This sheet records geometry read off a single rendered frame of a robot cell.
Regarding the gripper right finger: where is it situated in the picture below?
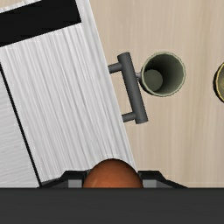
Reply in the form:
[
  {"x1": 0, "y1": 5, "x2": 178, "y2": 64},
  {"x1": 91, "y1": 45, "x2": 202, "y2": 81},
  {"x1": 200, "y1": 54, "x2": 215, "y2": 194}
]
[{"x1": 137, "y1": 171, "x2": 187, "y2": 189}]

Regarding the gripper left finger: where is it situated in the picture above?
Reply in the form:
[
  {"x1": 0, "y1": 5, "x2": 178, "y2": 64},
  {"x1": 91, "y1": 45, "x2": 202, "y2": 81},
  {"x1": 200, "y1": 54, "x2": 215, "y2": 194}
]
[{"x1": 40, "y1": 171, "x2": 89, "y2": 189}]

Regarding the brown egg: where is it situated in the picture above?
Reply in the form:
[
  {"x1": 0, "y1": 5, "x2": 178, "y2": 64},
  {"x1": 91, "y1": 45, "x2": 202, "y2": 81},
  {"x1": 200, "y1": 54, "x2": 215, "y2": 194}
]
[{"x1": 82, "y1": 157, "x2": 144, "y2": 189}]

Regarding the cabinet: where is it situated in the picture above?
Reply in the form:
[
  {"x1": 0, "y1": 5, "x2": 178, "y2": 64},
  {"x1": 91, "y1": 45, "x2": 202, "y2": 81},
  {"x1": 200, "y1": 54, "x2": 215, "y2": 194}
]
[{"x1": 0, "y1": 0, "x2": 149, "y2": 189}]

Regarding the grey-green mug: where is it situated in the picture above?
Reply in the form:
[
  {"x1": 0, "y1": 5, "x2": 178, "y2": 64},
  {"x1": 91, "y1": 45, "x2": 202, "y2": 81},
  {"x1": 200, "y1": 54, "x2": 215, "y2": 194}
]
[{"x1": 136, "y1": 51, "x2": 186, "y2": 98}]

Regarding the dark yellow-rimmed bowl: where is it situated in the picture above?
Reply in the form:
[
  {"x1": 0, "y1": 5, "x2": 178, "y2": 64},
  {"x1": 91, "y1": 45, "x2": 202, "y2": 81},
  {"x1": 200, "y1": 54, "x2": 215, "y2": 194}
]
[{"x1": 213, "y1": 61, "x2": 224, "y2": 103}]

